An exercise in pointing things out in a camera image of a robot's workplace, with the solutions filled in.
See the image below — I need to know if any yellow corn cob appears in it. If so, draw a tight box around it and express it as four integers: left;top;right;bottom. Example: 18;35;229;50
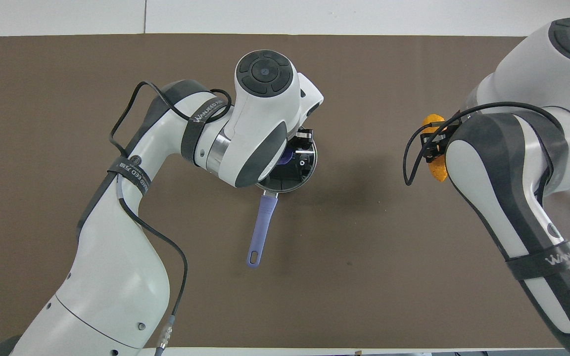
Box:
423;114;449;182

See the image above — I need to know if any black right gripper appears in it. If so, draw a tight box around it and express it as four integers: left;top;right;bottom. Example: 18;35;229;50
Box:
423;121;463;164

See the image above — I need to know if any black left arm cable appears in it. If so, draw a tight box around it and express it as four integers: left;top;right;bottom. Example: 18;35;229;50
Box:
109;81;234;356

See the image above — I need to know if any black strap round logo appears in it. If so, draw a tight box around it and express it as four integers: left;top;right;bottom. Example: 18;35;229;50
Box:
107;155;152;196

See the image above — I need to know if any brown table mat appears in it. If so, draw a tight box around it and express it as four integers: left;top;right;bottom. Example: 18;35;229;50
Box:
0;34;570;349

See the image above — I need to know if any black strap printed wanjeed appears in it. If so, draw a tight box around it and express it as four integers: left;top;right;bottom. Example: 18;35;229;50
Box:
506;241;570;282
181;96;232;164

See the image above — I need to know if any black pot purple handle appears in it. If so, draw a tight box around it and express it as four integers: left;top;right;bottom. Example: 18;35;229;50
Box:
246;168;319;268

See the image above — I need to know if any glass lid purple knob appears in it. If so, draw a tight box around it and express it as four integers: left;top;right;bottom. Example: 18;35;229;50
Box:
256;136;319;193

